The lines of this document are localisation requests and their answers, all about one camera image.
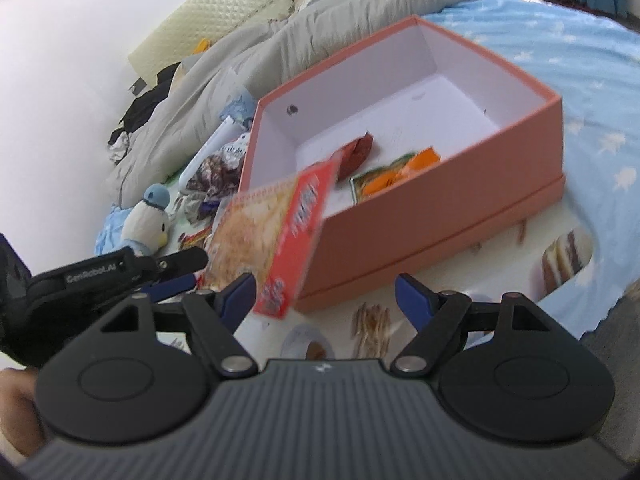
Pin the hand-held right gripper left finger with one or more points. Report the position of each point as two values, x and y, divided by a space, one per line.
239 292

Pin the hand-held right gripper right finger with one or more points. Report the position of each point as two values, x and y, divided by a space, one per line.
412 297

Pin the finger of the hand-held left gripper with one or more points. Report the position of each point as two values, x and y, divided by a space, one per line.
185 260
172 286

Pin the pink cardboard box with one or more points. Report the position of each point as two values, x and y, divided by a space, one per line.
425 240

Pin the red crisp snack packet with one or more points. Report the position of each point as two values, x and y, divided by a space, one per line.
290 220

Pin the brown dried fruit snack packet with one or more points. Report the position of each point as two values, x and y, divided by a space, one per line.
215 172

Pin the orange snack packet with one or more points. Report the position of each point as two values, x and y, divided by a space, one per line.
405 172

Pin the dark red snack packet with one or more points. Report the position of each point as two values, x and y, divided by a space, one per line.
357 155

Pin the person's left hand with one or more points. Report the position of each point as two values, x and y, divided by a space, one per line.
15 410

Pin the white blue plush duck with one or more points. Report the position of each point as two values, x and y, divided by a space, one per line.
145 225

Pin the white plastic bottle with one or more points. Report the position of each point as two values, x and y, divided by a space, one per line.
220 137

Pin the white crumpled garment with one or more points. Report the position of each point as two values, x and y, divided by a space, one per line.
119 149

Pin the black clothes pile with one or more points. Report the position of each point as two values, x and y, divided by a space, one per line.
145 105

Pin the translucent blue plastic bag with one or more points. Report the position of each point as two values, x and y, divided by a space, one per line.
240 107

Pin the grey duvet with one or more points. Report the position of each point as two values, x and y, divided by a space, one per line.
250 60

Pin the yellow flat item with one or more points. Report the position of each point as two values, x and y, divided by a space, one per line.
201 46

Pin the cream quilted headboard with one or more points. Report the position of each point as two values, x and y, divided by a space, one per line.
200 20

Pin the dark wall socket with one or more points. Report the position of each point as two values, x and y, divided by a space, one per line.
136 87

